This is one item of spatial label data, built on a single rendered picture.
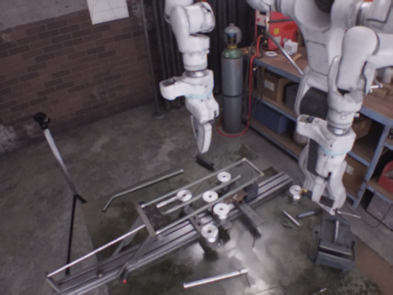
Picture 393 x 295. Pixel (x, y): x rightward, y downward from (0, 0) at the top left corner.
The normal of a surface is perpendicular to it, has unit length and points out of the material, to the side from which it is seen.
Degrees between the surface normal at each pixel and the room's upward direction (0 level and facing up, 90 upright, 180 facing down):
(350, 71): 63
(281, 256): 0
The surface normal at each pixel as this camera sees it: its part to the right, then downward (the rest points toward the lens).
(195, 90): -0.04, 0.62
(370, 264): -0.07, -0.80
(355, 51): -0.51, -0.14
